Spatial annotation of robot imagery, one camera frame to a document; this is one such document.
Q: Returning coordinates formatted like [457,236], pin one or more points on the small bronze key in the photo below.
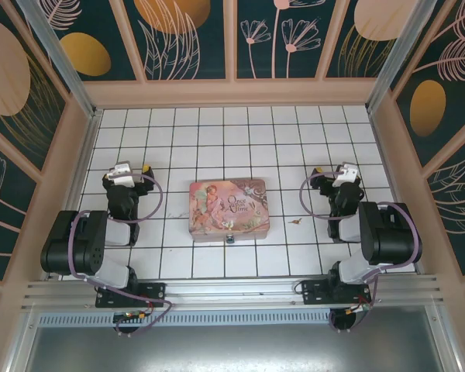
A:
[295,221]

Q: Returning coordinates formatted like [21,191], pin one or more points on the pink illustrated tin box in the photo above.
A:
[228,209]

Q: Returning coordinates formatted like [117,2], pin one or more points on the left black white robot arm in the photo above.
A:
[73,242]

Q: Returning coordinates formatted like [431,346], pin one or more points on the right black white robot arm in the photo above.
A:
[391,236]

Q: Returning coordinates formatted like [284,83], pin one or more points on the small circuit board with connector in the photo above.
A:
[133,317]
[356,309]

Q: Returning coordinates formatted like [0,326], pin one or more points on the grey metal sheet panel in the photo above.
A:
[232,348]

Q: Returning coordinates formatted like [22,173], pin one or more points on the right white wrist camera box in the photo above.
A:
[346,173]

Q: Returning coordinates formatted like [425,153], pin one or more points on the aluminium side rail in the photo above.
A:
[384,155]
[84,155]

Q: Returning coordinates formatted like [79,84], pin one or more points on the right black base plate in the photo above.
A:
[314,293]

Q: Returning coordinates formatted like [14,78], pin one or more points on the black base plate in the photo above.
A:
[155,293]
[314,293]

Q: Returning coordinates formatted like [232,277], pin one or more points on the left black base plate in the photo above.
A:
[155,293]

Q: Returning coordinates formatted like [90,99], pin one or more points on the aluminium corner post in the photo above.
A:
[67,66]
[397,66]

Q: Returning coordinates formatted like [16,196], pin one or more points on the aluminium mounting rail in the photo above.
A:
[232,288]

